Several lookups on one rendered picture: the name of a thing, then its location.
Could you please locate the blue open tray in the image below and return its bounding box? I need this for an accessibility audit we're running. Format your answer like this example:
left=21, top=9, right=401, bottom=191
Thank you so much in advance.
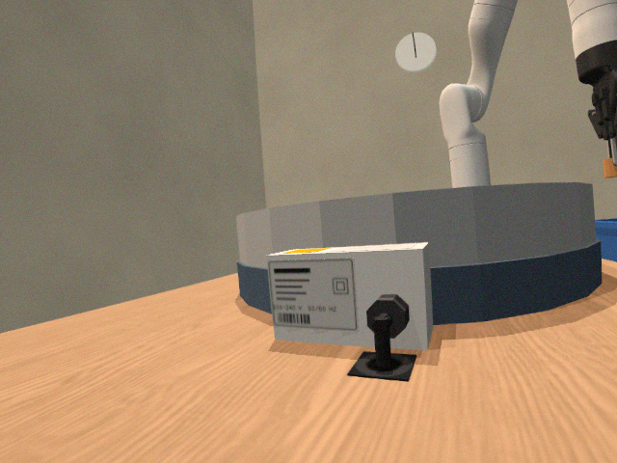
left=595, top=218, right=617, bottom=262

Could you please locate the bronze bushing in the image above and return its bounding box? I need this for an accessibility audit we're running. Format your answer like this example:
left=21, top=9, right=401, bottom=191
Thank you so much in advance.
left=604, top=158, right=617, bottom=177

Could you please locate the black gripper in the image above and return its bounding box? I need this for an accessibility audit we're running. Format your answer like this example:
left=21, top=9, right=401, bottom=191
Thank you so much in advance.
left=576, top=40, right=617, bottom=166

